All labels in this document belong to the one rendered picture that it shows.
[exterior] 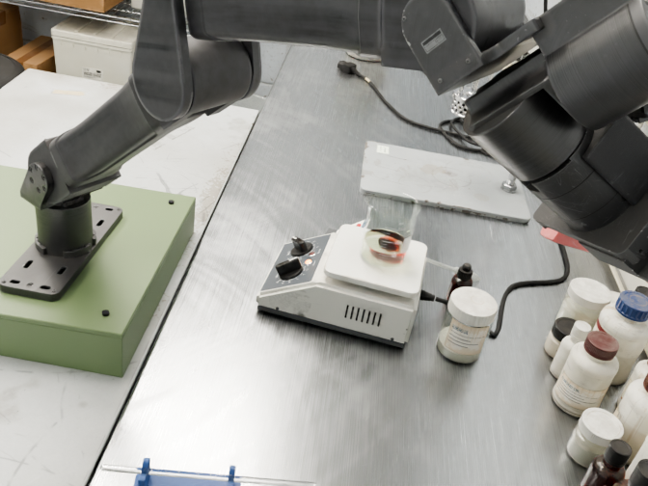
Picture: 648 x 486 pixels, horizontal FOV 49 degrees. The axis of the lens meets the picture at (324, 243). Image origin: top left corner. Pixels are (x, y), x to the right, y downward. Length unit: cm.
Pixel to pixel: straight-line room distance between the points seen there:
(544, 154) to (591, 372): 46
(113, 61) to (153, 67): 257
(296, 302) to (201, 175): 39
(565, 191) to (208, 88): 29
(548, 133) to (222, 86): 28
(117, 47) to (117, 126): 244
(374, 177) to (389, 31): 81
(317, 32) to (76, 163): 35
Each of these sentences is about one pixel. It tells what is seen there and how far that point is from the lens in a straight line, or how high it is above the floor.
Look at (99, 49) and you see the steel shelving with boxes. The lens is 317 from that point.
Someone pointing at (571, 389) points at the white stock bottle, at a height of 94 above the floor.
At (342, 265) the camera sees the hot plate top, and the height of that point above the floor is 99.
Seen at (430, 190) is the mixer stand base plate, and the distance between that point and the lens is 125.
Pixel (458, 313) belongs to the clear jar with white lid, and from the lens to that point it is 87.
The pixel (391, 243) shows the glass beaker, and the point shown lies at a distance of 85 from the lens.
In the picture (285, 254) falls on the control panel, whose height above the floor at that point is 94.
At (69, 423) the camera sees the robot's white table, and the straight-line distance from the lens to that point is 79.
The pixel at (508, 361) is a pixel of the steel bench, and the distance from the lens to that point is 95.
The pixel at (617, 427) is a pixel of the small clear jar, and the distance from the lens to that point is 85.
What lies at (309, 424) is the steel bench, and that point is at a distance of 79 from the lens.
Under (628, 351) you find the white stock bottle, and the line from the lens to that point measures 95.
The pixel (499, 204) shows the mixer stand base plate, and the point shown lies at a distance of 127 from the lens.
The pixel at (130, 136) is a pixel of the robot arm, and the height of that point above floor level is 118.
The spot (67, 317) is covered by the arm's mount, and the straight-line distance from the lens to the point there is 81.
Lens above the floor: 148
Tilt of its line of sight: 33 degrees down
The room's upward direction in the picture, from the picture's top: 10 degrees clockwise
